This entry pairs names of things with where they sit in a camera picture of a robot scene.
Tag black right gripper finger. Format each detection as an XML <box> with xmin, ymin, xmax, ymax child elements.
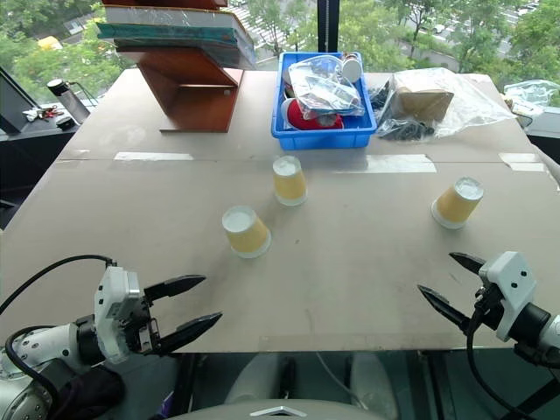
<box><xmin>449</xmin><ymin>251</ymin><xmax>486</xmax><ymax>277</ymax></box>
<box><xmin>416</xmin><ymin>284</ymin><xmax>473</xmax><ymax>337</ymax></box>

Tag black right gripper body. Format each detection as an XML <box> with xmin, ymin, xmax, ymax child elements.
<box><xmin>469</xmin><ymin>283</ymin><xmax>508</xmax><ymax>332</ymax></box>

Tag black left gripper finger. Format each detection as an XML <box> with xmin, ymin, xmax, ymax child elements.
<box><xmin>156</xmin><ymin>311</ymin><xmax>224</xmax><ymax>355</ymax></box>
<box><xmin>143</xmin><ymin>274</ymin><xmax>207</xmax><ymax>304</ymax></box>

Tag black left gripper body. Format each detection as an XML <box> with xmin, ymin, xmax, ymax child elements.
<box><xmin>115</xmin><ymin>293</ymin><xmax>162</xmax><ymax>355</ymax></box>

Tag yellow paper cup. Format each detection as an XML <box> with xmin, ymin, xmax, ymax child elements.
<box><xmin>220</xmin><ymin>205</ymin><xmax>273</xmax><ymax>260</ymax></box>
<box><xmin>271</xmin><ymin>155</ymin><xmax>308</xmax><ymax>207</ymax></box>
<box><xmin>430</xmin><ymin>176</ymin><xmax>485</xmax><ymax>231</ymax></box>

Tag dark purple cloth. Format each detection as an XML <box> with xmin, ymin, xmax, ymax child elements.
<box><xmin>51</xmin><ymin>366</ymin><xmax>126</xmax><ymax>420</ymax></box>

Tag clear tape strip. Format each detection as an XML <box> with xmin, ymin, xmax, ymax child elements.
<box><xmin>113</xmin><ymin>150</ymin><xmax>195</xmax><ymax>162</ymax></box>

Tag black parts in bag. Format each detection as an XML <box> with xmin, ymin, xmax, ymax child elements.
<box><xmin>376</xmin><ymin>116</ymin><xmax>436</xmax><ymax>142</ymax></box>

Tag large clear plastic bag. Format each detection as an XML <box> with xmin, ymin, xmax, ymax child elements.
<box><xmin>374</xmin><ymin>66</ymin><xmax>518</xmax><ymax>142</ymax></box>

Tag brown cardboard box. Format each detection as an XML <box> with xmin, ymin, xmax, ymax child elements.
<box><xmin>395</xmin><ymin>85</ymin><xmax>456</xmax><ymax>124</ymax></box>

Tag crumpled clear plastic bag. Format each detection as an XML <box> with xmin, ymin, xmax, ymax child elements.
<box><xmin>502</xmin><ymin>79</ymin><xmax>560</xmax><ymax>116</ymax></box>

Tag brown wooden shelf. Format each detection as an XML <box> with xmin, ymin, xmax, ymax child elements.
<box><xmin>116</xmin><ymin>45</ymin><xmax>246</xmax><ymax>134</ymax></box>

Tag blue plastic bin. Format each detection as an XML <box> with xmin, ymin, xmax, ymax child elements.
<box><xmin>270</xmin><ymin>51</ymin><xmax>379</xmax><ymax>151</ymax></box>

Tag red round item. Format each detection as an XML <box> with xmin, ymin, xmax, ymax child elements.
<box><xmin>284</xmin><ymin>97</ymin><xmax>346</xmax><ymax>131</ymax></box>

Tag black cylindrical bottle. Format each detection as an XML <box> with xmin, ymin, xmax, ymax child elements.
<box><xmin>46</xmin><ymin>78</ymin><xmax>91</xmax><ymax>126</ymax></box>

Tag keys with white tag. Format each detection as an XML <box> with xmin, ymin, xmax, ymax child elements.
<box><xmin>23</xmin><ymin>107</ymin><xmax>63</xmax><ymax>123</ymax></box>

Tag clear plastic bag with packets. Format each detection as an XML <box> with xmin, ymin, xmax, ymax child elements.
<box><xmin>287</xmin><ymin>53</ymin><xmax>367</xmax><ymax>119</ymax></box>

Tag white bottle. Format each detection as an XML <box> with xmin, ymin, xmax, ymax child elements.
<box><xmin>340</xmin><ymin>52</ymin><xmax>365</xmax><ymax>83</ymax></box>

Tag teal book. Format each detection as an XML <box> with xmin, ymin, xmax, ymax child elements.
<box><xmin>96</xmin><ymin>22</ymin><xmax>258</xmax><ymax>70</ymax></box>

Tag thick white book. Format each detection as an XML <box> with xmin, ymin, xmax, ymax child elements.
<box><xmin>101</xmin><ymin>3</ymin><xmax>256</xmax><ymax>50</ymax></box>

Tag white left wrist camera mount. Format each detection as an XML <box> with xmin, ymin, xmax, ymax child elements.
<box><xmin>93</xmin><ymin>265</ymin><xmax>144</xmax><ymax>365</ymax></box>

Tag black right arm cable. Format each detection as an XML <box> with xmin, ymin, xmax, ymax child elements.
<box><xmin>465</xmin><ymin>291</ymin><xmax>533</xmax><ymax>420</ymax></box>

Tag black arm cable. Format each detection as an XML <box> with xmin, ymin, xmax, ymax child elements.
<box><xmin>465</xmin><ymin>291</ymin><xmax>533</xmax><ymax>420</ymax></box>
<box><xmin>0</xmin><ymin>255</ymin><xmax>119</xmax><ymax>317</ymax></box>

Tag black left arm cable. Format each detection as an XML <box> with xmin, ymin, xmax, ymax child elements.
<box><xmin>0</xmin><ymin>255</ymin><xmax>119</xmax><ymax>317</ymax></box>

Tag black window post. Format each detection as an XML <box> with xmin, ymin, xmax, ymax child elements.
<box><xmin>318</xmin><ymin>0</ymin><xmax>340</xmax><ymax>54</ymax></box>

